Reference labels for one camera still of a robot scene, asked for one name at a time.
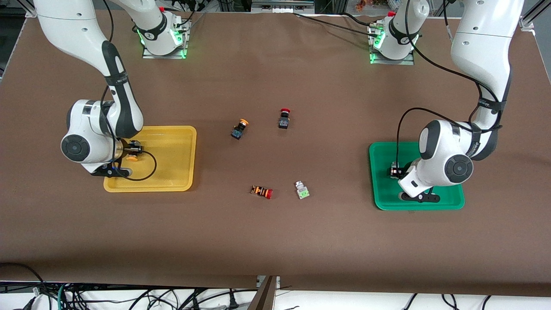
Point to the brown table cover sheet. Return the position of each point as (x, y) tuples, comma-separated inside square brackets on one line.
[(275, 241)]

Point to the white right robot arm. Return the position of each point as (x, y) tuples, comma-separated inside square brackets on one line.
[(77, 26)]

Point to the aluminium corner bracket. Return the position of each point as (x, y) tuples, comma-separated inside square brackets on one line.
[(527, 22)]

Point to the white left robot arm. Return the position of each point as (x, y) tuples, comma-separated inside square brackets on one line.
[(486, 43)]

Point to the aluminium frame rail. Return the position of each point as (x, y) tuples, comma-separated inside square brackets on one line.
[(282, 6)]

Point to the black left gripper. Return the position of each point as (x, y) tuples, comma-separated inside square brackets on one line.
[(394, 171)]

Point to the red push button switch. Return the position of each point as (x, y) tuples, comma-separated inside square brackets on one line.
[(284, 119), (261, 191)]

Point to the green plastic tray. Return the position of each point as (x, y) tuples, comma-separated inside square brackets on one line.
[(383, 193)]

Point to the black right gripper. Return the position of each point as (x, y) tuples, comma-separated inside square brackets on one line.
[(127, 149)]

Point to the yellow plastic tray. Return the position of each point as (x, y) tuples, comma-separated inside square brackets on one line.
[(172, 172)]

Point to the yellow push button switch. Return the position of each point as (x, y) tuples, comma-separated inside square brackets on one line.
[(239, 128), (132, 158)]

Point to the table support bracket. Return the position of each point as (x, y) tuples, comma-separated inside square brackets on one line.
[(264, 297)]

